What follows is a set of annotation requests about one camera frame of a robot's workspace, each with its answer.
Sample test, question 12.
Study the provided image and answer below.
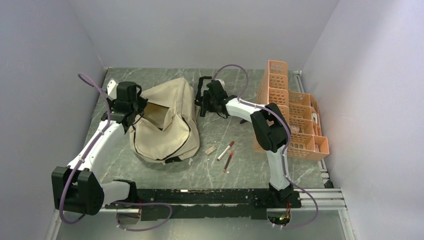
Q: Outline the beige canvas backpack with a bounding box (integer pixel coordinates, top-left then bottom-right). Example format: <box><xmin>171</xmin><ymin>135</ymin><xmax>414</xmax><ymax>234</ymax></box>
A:
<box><xmin>128</xmin><ymin>77</ymin><xmax>200</xmax><ymax>164</ymax></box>

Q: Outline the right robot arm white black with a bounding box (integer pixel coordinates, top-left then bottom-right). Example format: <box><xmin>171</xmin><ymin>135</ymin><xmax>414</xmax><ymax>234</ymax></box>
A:
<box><xmin>194</xmin><ymin>76</ymin><xmax>302</xmax><ymax>209</ymax></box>

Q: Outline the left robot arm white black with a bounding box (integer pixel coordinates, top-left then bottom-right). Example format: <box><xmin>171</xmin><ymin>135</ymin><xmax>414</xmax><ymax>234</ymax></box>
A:
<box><xmin>51</xmin><ymin>81</ymin><xmax>148</xmax><ymax>216</ymax></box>

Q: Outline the white red marker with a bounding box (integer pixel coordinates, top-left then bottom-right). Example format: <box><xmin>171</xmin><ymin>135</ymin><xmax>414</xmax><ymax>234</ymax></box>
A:
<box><xmin>216</xmin><ymin>141</ymin><xmax>235</xmax><ymax>161</ymax></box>

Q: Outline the small beige eraser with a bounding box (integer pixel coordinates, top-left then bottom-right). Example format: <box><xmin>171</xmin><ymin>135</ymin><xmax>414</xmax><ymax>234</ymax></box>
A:
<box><xmin>205</xmin><ymin>145</ymin><xmax>217</xmax><ymax>156</ymax></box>

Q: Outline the red pen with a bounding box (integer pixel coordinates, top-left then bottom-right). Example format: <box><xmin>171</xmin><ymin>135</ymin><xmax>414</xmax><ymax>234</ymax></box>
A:
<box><xmin>222</xmin><ymin>150</ymin><xmax>234</xmax><ymax>173</ymax></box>

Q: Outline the orange plastic file organizer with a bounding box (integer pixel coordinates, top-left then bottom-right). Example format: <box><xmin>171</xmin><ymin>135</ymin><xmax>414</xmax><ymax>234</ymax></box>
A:
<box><xmin>256</xmin><ymin>60</ymin><xmax>330</xmax><ymax>161</ymax></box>

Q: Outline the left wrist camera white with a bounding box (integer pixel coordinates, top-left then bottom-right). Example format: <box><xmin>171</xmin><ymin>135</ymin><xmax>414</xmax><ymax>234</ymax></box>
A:
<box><xmin>106</xmin><ymin>78</ymin><xmax>119</xmax><ymax>100</ymax></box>

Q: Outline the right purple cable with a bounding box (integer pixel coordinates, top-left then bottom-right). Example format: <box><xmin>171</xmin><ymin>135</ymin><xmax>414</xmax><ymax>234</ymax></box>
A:
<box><xmin>211</xmin><ymin>64</ymin><xmax>320</xmax><ymax>230</ymax></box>

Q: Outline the purple cable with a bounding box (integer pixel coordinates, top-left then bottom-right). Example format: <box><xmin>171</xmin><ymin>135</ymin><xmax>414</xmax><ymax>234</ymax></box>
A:
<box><xmin>58</xmin><ymin>72</ymin><xmax>173</xmax><ymax>232</ymax></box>
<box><xmin>211</xmin><ymin>64</ymin><xmax>320</xmax><ymax>230</ymax></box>

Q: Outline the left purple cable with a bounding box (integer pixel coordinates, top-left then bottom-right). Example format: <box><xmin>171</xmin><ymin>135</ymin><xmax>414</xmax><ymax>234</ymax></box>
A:
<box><xmin>58</xmin><ymin>72</ymin><xmax>173</xmax><ymax>232</ymax></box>

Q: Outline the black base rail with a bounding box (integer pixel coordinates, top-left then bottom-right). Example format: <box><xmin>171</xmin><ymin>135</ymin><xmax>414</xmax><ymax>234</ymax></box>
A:
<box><xmin>104</xmin><ymin>188</ymin><xmax>302</xmax><ymax>221</ymax></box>

